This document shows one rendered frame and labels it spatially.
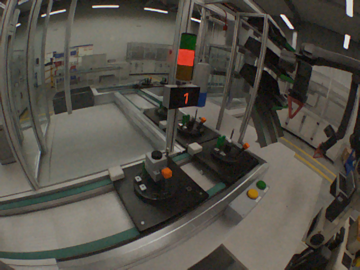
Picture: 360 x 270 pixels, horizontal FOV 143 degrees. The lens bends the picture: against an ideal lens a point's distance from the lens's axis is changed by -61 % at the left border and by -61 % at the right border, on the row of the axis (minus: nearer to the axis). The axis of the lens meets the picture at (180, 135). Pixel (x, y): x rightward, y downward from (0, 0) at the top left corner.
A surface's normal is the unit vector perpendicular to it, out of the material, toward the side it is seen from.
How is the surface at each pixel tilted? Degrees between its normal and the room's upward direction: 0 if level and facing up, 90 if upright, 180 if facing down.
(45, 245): 0
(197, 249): 0
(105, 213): 0
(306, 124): 90
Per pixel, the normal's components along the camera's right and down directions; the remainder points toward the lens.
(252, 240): 0.12, -0.86
